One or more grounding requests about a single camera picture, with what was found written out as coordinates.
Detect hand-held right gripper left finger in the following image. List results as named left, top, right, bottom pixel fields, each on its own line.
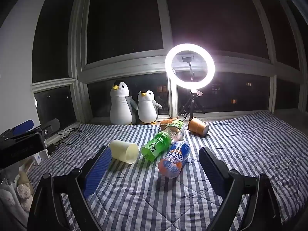
left=26, top=146, right=112, bottom=231

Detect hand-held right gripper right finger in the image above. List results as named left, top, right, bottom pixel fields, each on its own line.
left=198, top=146, right=282, bottom=231

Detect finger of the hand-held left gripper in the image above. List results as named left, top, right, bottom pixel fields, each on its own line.
left=14, top=118, right=60, bottom=139
left=0, top=120, right=34, bottom=140

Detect cream plastic cup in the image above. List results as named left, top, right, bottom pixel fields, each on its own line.
left=108, top=140, right=139, bottom=165

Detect orange paper cup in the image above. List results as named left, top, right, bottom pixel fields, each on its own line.
left=188, top=117, right=209, bottom=137

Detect white box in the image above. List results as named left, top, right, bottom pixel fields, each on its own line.
left=31, top=149, right=50, bottom=165

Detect orange blue soda bottle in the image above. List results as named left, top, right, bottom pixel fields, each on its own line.
left=158, top=141, right=191, bottom=178

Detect beige plush toy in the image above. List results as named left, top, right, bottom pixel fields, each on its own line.
left=14, top=171, right=34, bottom=210

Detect blue striped blanket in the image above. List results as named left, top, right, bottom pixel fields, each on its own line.
left=25, top=111, right=308, bottom=231

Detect clear bottle with green label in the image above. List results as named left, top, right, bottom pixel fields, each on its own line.
left=164, top=121, right=186, bottom=141

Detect white fluffy cloth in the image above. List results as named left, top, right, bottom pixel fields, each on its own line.
left=0, top=188, right=27, bottom=231

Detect green soda bottle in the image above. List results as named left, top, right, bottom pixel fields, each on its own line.
left=141, top=131, right=172, bottom=161

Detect orange snack packet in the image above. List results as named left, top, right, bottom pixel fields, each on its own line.
left=160, top=118, right=179, bottom=126

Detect large penguin plush toy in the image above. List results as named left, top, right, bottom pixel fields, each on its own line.
left=110, top=80, right=138, bottom=126

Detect black tripod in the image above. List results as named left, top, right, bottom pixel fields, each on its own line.
left=179, top=90, right=205, bottom=121

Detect small penguin plush toy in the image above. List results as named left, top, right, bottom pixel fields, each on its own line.
left=137, top=90, right=163, bottom=125

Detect black cable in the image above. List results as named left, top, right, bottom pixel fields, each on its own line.
left=56, top=127, right=82, bottom=146

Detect ring light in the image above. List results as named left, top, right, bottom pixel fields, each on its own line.
left=165, top=43, right=216, bottom=90

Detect white window frame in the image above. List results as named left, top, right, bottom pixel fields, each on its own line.
left=30, top=0, right=308, bottom=126

